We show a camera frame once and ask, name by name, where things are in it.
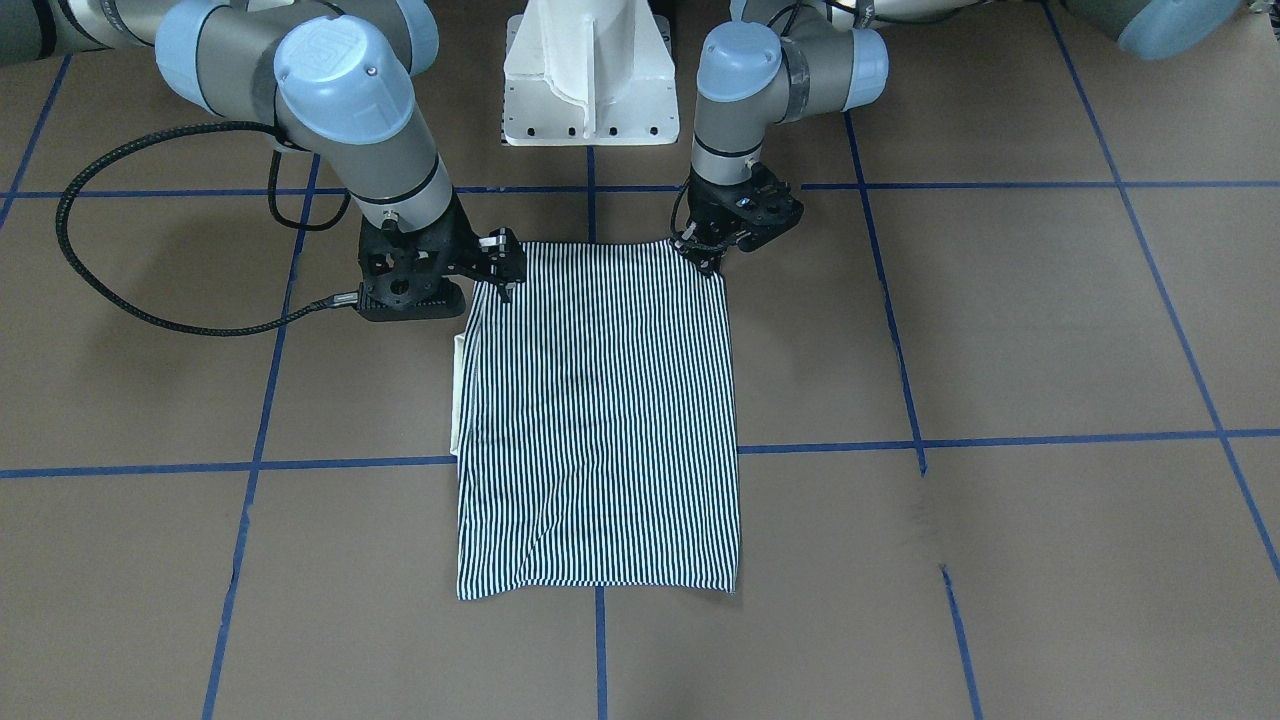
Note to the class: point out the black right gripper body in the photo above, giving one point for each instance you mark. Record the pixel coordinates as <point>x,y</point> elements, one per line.
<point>462,247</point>

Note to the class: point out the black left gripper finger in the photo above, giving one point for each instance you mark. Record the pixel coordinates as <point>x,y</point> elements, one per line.
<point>704,246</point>

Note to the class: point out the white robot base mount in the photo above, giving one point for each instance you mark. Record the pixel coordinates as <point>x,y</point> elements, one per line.
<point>589,73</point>

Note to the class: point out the navy white striped polo shirt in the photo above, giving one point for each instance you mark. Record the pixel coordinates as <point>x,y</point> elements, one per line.
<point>595,426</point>

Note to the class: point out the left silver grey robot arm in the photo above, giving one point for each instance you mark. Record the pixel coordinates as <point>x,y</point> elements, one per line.
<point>772,63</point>

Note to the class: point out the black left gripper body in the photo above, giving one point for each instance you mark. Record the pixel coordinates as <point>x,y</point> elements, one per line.
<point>716,207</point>

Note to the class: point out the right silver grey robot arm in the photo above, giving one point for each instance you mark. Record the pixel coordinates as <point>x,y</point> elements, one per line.
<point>334,78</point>

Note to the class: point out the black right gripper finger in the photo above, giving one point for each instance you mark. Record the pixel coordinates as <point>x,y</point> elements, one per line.
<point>501,261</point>

